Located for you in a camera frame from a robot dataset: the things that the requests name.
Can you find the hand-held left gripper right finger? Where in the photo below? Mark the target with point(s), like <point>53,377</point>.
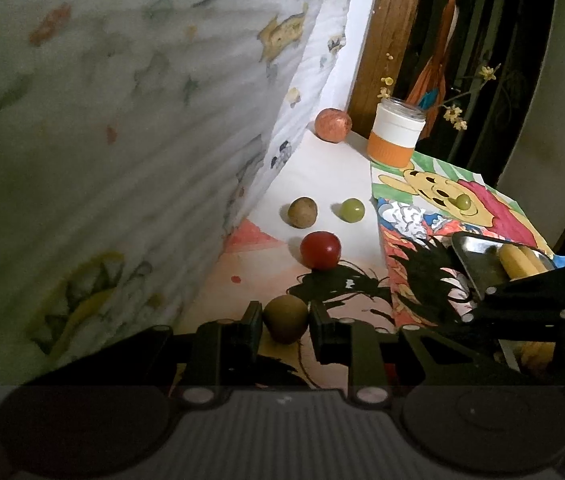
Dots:
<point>323,332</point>

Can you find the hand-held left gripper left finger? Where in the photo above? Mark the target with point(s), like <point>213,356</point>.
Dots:
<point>252,322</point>

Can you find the yellow flower sprig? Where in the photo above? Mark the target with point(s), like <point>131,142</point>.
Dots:
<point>454,110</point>

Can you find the red apple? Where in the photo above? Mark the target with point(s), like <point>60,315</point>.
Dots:
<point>333,125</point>

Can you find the brown wooden door frame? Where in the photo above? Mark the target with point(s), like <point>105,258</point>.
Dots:
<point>387,35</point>

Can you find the wall poster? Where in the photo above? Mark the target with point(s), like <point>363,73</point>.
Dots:
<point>445,35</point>

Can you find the small light brown fruit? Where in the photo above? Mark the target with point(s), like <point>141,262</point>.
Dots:
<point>303,212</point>

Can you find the thin yellow banana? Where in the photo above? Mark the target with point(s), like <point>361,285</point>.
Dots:
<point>534,259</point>

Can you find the white and orange cup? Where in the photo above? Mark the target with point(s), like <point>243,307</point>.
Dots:
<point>395,132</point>

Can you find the drawing of yellow bear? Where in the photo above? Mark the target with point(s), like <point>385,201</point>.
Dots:
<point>492,195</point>

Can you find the red cherry tomato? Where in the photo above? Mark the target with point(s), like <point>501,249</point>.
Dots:
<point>320,250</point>

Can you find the green grape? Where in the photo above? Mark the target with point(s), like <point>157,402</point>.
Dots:
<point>463,203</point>
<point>352,210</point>

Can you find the metal tray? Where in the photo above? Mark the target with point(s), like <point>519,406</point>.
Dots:
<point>482,265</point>

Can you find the drawing of two boys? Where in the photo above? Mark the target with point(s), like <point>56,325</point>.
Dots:
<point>357,285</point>

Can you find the thick yellow banana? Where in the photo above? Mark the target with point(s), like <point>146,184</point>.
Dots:
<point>512,262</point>

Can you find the printed blanket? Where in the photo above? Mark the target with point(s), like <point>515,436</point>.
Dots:
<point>112,135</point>

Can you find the brown green kiwi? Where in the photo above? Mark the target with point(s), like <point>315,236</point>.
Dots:
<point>285,319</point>

